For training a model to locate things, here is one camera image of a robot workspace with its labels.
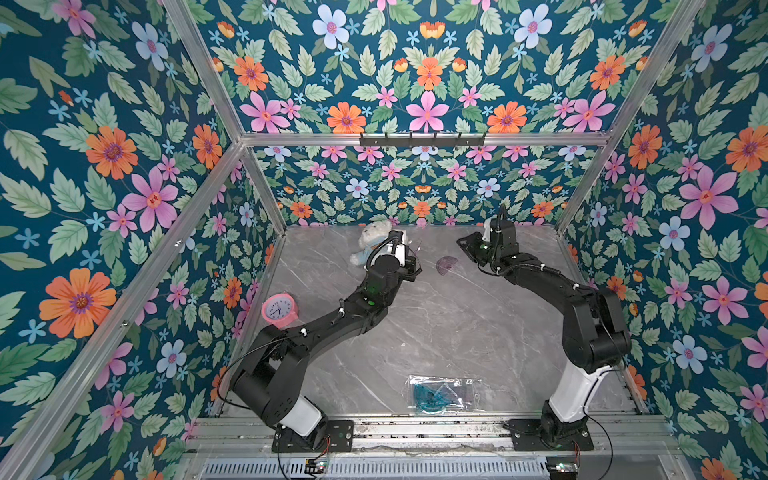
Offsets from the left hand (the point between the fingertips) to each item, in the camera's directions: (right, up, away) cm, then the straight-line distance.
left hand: (409, 244), depth 82 cm
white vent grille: (-6, -54, -12) cm, 56 cm away
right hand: (+19, +3, +12) cm, 22 cm away
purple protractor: (+13, -6, +26) cm, 30 cm away
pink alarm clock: (-41, -20, +12) cm, 48 cm away
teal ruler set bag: (+9, -41, -2) cm, 42 cm away
